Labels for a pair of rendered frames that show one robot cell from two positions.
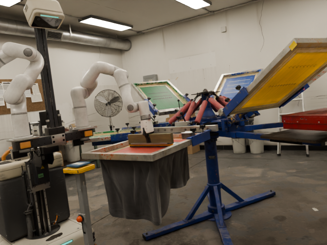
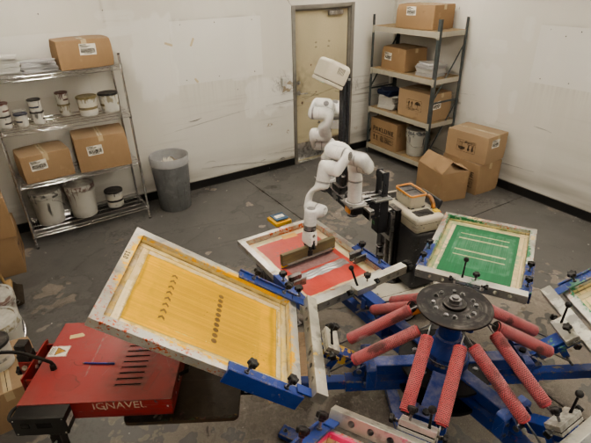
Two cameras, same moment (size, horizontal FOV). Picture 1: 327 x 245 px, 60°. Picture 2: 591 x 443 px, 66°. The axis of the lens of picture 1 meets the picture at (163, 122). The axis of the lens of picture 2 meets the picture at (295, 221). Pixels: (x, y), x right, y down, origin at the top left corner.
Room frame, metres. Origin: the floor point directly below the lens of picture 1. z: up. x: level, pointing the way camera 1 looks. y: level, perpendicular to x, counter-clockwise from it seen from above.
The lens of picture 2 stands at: (2.98, -2.05, 2.49)
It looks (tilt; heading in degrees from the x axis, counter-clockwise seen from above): 28 degrees down; 115
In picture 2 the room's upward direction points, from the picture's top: 1 degrees counter-clockwise
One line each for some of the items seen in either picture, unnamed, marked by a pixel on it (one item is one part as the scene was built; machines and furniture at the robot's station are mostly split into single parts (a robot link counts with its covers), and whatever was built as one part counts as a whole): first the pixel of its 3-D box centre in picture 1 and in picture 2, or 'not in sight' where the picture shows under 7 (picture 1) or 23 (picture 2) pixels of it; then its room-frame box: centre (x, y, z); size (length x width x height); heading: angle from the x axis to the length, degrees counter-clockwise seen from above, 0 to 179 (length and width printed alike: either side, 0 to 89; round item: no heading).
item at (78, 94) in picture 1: (79, 97); (357, 169); (2.17, 0.62, 1.37); 0.13 x 0.10 x 0.16; 167
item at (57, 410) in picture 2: not in sight; (40, 414); (1.60, -1.40, 1.06); 0.24 x 0.12 x 0.09; 27
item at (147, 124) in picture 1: (147, 125); (309, 236); (2.04, 0.12, 1.12); 0.10 x 0.07 x 0.11; 147
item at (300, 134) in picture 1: (257, 135); (290, 382); (2.33, -0.77, 0.91); 1.34 x 0.40 x 0.08; 27
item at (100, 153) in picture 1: (150, 144); (309, 257); (2.04, 0.11, 0.97); 0.79 x 0.58 x 0.04; 147
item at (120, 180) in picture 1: (128, 188); not in sight; (1.80, 0.27, 0.74); 0.45 x 0.03 x 0.43; 57
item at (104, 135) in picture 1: (121, 126); (478, 250); (2.98, 0.44, 1.05); 1.08 x 0.61 x 0.23; 87
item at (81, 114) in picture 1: (80, 117); (356, 191); (2.17, 0.63, 1.21); 0.16 x 0.13 x 0.15; 46
